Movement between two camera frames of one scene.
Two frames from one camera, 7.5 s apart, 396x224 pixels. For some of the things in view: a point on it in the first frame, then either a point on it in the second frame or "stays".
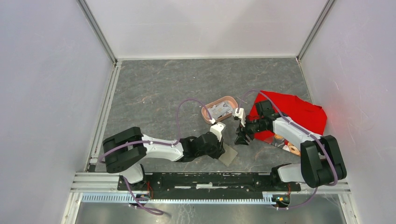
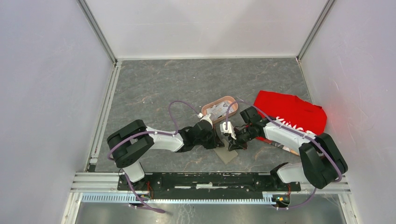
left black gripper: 219,150 to 213,144
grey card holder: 229,155 stays
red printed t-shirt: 311,117 stays
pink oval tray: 220,109 stays
